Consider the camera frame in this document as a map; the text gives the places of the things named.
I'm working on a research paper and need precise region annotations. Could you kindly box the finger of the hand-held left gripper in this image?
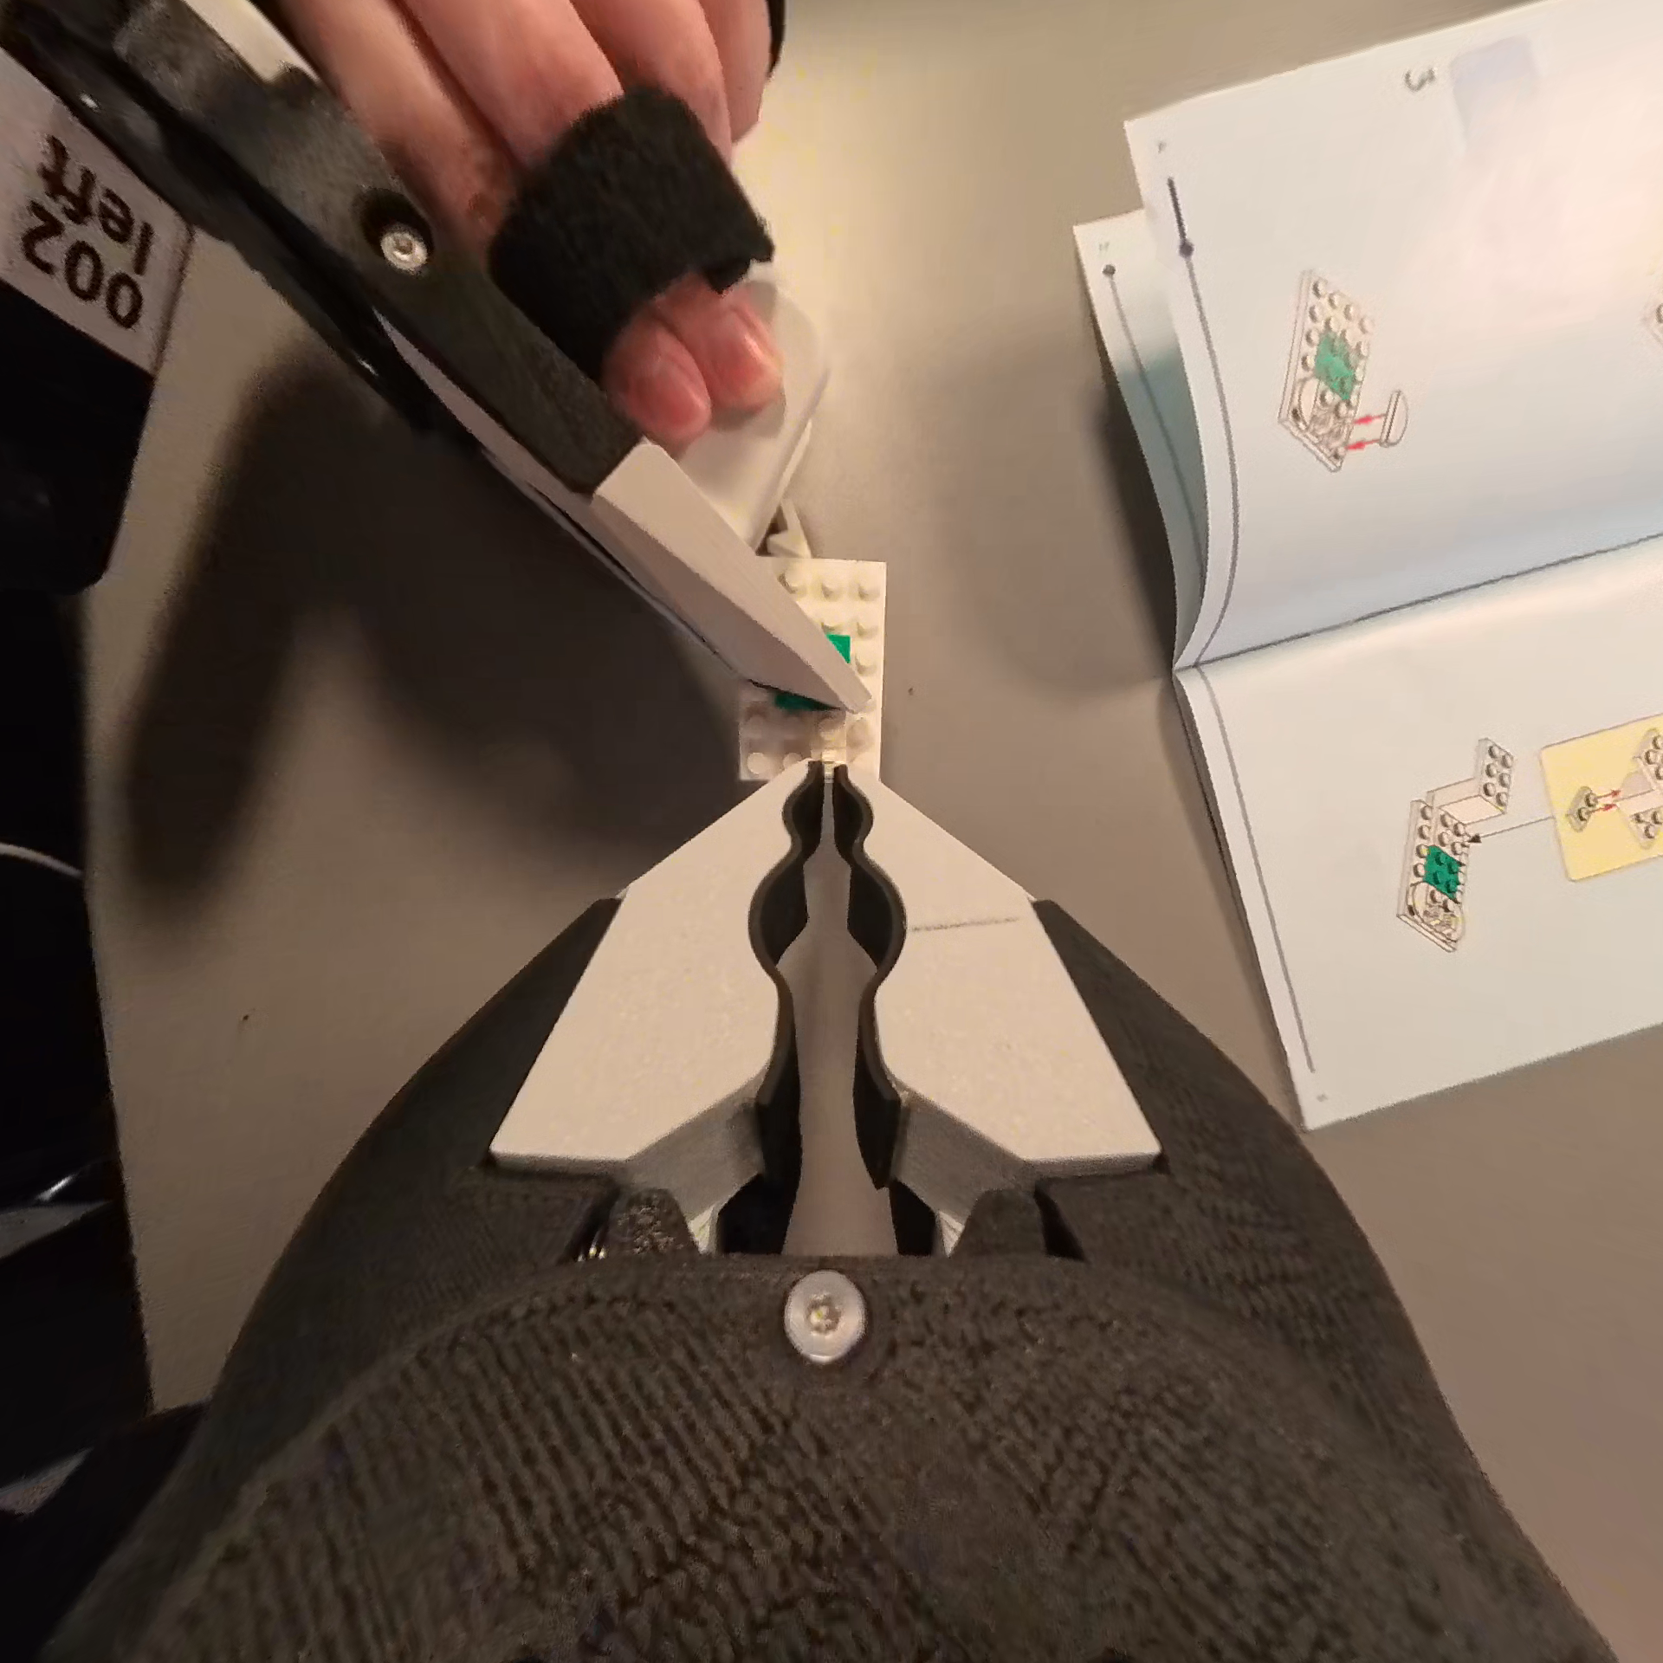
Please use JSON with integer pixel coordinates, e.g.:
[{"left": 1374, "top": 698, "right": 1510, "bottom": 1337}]
[{"left": 373, "top": 321, "right": 875, "bottom": 713}]

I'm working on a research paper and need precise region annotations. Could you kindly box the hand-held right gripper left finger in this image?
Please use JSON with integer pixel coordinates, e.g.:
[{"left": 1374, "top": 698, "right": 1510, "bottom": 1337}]
[{"left": 491, "top": 763, "right": 828, "bottom": 1249}]

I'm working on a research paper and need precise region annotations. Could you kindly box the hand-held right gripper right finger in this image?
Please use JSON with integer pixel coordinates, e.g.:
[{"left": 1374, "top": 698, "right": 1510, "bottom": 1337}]
[{"left": 830, "top": 763, "right": 1163, "bottom": 1237}]

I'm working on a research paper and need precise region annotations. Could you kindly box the green lego brick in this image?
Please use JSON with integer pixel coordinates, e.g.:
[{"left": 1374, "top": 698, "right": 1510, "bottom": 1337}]
[{"left": 765, "top": 631, "right": 859, "bottom": 713}]

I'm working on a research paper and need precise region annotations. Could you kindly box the white lego plate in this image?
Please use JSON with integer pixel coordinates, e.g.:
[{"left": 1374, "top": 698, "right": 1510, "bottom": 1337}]
[{"left": 737, "top": 558, "right": 888, "bottom": 781}]

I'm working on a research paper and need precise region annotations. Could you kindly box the person's left hand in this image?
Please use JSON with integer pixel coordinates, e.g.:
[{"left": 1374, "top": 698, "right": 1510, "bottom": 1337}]
[{"left": 278, "top": 0, "right": 787, "bottom": 436}]

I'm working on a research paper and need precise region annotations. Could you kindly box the open instruction booklet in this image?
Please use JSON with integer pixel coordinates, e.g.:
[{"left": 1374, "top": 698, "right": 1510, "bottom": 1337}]
[{"left": 1074, "top": 0, "right": 1663, "bottom": 1129}]

